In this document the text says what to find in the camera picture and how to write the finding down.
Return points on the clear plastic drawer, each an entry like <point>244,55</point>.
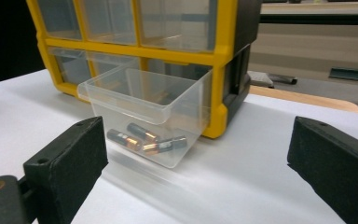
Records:
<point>108,21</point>
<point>105,63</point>
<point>59,18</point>
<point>71,68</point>
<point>130,102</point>
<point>177,25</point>

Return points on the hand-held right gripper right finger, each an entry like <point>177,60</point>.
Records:
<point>338,171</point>

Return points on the dark grey item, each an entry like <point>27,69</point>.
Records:
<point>284,79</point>

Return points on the light grey item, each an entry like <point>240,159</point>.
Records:
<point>259,79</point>

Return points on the yellow drawer cabinet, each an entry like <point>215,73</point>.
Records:
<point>223,46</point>

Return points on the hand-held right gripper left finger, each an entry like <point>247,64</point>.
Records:
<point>68,168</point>

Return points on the beige wooden furniture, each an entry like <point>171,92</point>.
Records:
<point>307,46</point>

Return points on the black and copper battery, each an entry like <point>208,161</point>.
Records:
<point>143,132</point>
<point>164,146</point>
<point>122,140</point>

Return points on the dark green flat item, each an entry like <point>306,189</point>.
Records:
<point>351,74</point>

